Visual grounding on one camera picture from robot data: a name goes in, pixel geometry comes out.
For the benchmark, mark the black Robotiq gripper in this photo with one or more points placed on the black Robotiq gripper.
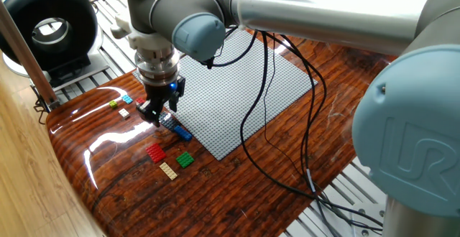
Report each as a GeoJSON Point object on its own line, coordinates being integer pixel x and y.
{"type": "Point", "coordinates": [161, 92]}

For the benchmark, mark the black Lego plate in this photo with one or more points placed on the black Lego plate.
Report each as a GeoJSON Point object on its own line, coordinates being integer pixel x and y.
{"type": "Point", "coordinates": [169, 121]}

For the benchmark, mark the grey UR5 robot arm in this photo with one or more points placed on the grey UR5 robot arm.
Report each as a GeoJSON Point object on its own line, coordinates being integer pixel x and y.
{"type": "Point", "coordinates": [413, 133]}

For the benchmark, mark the light blue Lego brick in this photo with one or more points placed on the light blue Lego brick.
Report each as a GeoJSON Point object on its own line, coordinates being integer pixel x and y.
{"type": "Point", "coordinates": [127, 99]}

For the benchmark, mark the white Lego brick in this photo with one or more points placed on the white Lego brick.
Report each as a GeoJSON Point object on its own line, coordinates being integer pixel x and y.
{"type": "Point", "coordinates": [124, 113]}

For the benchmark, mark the lime green Lego brick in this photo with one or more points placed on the lime green Lego brick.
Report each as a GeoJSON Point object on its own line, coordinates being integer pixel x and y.
{"type": "Point", "coordinates": [113, 104]}

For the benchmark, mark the red wide Lego plate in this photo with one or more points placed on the red wide Lego plate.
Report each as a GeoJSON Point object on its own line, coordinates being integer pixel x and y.
{"type": "Point", "coordinates": [156, 153]}

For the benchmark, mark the green square Lego plate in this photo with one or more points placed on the green square Lego plate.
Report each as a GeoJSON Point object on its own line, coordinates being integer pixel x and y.
{"type": "Point", "coordinates": [185, 159]}

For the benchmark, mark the tan Lego plate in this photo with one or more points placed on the tan Lego plate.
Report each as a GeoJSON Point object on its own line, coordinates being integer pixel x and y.
{"type": "Point", "coordinates": [168, 171]}

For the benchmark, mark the grey Lego baseplate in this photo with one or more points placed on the grey Lego baseplate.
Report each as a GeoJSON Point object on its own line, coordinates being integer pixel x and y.
{"type": "Point", "coordinates": [233, 115]}

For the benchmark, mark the wood pattern table mat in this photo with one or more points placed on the wood pattern table mat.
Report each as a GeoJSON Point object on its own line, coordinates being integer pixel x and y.
{"type": "Point", "coordinates": [215, 201]}

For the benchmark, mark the brown wooden pole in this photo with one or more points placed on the brown wooden pole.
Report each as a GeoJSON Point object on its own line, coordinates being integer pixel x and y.
{"type": "Point", "coordinates": [29, 64]}

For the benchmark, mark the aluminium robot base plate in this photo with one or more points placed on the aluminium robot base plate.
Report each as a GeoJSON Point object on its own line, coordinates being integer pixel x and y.
{"type": "Point", "coordinates": [363, 226]}

